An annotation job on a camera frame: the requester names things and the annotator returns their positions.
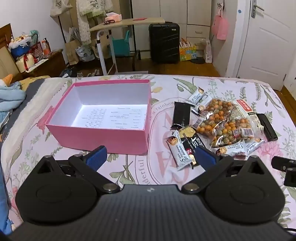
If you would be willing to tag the brown paper bag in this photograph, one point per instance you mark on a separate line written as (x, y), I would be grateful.
(72, 52)
(101, 47)

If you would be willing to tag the colourful snack box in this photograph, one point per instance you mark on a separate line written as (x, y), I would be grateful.
(187, 52)

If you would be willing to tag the wooden nightstand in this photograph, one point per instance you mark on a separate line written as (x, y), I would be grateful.
(50, 63)

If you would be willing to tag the flower gift basket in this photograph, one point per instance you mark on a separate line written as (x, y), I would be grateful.
(19, 45)

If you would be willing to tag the black red noodle packet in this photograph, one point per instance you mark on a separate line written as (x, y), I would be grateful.
(192, 143)

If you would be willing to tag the floral bed sheet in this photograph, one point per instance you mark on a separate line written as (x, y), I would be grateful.
(231, 88)

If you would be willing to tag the dark grey blanket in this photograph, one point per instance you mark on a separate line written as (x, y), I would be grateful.
(22, 109)

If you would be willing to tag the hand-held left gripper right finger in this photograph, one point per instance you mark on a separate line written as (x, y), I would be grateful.
(205, 158)

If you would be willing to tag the white snack bar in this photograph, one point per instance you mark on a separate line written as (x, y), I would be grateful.
(229, 151)
(253, 144)
(203, 99)
(178, 150)
(195, 96)

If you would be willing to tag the white door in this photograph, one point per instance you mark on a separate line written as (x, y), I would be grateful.
(263, 46)

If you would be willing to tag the pink hanging bag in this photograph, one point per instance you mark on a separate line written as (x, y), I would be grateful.
(220, 26)

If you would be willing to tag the red checkered basket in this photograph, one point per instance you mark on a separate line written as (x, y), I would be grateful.
(36, 49)

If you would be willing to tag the small red white sachet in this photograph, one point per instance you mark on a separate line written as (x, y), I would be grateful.
(237, 134)
(247, 132)

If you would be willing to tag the cream tote bag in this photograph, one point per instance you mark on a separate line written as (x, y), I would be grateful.
(60, 8)

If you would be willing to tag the white green hanging clothes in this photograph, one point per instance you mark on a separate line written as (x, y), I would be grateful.
(92, 14)

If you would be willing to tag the white printed bag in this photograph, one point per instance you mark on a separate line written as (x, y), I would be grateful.
(84, 53)

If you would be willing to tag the yellow plush toy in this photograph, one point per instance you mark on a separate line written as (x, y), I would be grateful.
(6, 80)

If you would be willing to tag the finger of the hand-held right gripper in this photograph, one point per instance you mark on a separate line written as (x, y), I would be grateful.
(281, 163)

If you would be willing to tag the white plastic bag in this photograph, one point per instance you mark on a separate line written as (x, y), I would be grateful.
(208, 52)

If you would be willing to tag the teal bag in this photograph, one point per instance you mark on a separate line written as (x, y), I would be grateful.
(121, 46)

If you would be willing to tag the bag of coated peanuts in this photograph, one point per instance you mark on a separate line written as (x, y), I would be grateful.
(219, 120)

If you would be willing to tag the light blue cloth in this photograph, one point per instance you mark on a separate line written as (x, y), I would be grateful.
(9, 99)

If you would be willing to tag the cream box with red ribbon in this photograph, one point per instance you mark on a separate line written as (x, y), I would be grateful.
(25, 63)

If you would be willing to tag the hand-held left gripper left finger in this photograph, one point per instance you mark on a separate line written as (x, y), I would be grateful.
(97, 158)

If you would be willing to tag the white wardrobe with drawers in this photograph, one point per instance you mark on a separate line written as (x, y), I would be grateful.
(198, 14)

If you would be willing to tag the black suitcase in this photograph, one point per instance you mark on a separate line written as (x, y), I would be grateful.
(164, 42)

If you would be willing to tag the clear packet with red label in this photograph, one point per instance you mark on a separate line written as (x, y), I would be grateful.
(251, 113)

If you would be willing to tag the plain black snack packet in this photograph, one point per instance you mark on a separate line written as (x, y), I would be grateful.
(182, 114)

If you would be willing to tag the wooden rolling table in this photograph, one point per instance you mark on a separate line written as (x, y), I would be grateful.
(129, 23)

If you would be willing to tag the pair of slippers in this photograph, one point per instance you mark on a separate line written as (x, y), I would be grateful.
(93, 73)

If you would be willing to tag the pink tissue box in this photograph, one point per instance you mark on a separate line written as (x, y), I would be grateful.
(113, 17)

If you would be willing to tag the red booklet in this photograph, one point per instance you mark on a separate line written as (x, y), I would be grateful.
(140, 19)

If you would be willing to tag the pink cardboard box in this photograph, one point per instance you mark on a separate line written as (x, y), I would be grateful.
(97, 139)

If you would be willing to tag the glossy black snack packet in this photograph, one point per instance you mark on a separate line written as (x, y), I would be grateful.
(268, 128)

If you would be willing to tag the orange bottle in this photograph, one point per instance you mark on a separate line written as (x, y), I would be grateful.
(45, 48)

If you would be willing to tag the wooden headboard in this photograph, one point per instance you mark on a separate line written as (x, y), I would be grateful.
(5, 53)

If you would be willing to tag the black round floor item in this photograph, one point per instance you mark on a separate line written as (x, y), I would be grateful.
(198, 61)

